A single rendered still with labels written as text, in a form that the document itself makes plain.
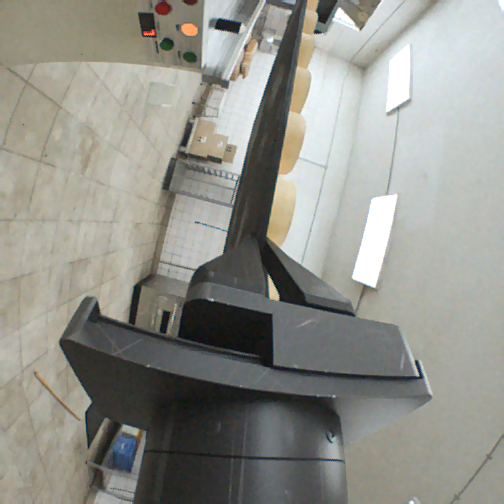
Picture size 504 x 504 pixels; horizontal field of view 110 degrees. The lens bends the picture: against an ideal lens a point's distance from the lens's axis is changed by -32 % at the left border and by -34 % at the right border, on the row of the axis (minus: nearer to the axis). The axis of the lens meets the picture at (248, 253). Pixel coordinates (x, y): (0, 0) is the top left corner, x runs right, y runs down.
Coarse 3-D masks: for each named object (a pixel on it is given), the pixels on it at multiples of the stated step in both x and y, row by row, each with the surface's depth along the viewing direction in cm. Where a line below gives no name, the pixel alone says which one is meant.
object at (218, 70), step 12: (252, 0) 56; (264, 0) 57; (240, 12) 55; (252, 12) 55; (252, 24) 55; (228, 36) 53; (240, 36) 53; (216, 48) 52; (228, 48) 52; (240, 48) 53; (216, 60) 51; (228, 60) 52; (204, 72) 50; (216, 72) 51; (228, 72) 51; (228, 84) 52
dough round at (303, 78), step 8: (296, 72) 17; (304, 72) 17; (296, 80) 17; (304, 80) 17; (296, 88) 18; (304, 88) 18; (296, 96) 18; (304, 96) 18; (296, 104) 19; (304, 104) 19; (296, 112) 19
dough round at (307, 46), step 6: (306, 36) 18; (312, 36) 19; (306, 42) 18; (312, 42) 18; (300, 48) 18; (306, 48) 18; (312, 48) 19; (300, 54) 19; (306, 54) 19; (312, 54) 19; (300, 60) 19; (306, 60) 19; (300, 66) 20; (306, 66) 20
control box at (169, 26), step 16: (144, 0) 29; (160, 0) 30; (176, 0) 30; (208, 0) 31; (144, 16) 33; (160, 16) 34; (176, 16) 34; (192, 16) 34; (208, 16) 36; (144, 32) 38; (160, 32) 38; (176, 32) 38; (160, 48) 43; (176, 48) 43; (192, 48) 42; (176, 64) 48; (192, 64) 47
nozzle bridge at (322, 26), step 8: (272, 0) 82; (280, 0) 81; (288, 0) 82; (320, 0) 74; (328, 0) 73; (336, 0) 69; (288, 8) 85; (320, 8) 79; (328, 8) 78; (336, 8) 71; (320, 16) 82; (328, 16) 78; (320, 24) 82; (328, 24) 81
